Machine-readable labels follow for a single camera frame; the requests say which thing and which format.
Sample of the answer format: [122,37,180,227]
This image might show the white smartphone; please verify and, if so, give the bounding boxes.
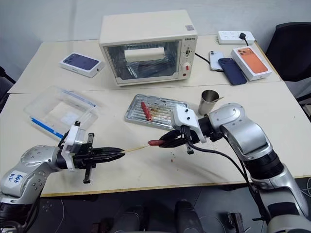
[209,50,225,72]

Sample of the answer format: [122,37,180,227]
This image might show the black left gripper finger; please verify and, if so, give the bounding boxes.
[93,147,126,155]
[93,153,124,163]

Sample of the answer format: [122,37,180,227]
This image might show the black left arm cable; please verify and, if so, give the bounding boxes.
[57,131,71,149]

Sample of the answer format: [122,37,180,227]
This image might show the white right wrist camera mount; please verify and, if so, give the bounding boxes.
[171,106,207,144]

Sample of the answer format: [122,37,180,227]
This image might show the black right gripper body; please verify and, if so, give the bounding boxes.
[180,124,203,155]

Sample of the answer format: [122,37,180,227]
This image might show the dark blue smartphone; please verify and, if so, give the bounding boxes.
[217,57,248,86]

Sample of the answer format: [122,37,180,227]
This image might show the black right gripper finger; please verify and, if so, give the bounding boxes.
[158,129,183,143]
[160,140,188,149]

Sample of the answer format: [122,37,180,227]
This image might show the long red sausage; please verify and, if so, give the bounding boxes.
[140,101,154,122]

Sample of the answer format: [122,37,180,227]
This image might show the cream toaster oven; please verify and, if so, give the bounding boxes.
[99,9,199,88]

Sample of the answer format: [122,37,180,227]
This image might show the black power plug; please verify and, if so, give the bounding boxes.
[238,32,250,47]

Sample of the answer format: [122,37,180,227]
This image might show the clear plastic container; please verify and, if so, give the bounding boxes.
[29,88,98,141]
[23,85,99,130]

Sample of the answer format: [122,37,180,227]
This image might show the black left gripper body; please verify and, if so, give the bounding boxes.
[72,132,98,184]

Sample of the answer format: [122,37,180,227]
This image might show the black office chair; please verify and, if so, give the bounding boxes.
[264,22,311,83]

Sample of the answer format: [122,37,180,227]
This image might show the white power strip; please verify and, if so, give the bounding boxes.
[217,30,257,46]

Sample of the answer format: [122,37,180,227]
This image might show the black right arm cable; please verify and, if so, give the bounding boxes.
[190,134,272,222]

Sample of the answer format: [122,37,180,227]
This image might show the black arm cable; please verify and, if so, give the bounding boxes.
[190,134,272,222]
[57,131,71,149]

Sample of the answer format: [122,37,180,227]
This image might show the orange phone box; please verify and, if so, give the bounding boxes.
[230,46,273,82]

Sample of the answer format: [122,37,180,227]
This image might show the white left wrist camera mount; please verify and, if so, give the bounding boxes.
[60,124,87,172]

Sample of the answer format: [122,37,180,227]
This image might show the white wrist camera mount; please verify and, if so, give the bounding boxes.
[171,106,207,144]
[60,124,87,172]

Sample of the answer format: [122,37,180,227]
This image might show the ribbed metal baking tray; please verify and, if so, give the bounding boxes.
[124,94,190,132]

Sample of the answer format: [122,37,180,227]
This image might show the dark blue phone box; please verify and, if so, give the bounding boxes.
[59,51,106,79]

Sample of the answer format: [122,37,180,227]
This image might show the black oven power cord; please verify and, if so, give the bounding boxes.
[194,51,212,67]

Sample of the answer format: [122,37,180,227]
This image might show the stainless steel cup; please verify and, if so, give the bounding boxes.
[197,89,221,116]

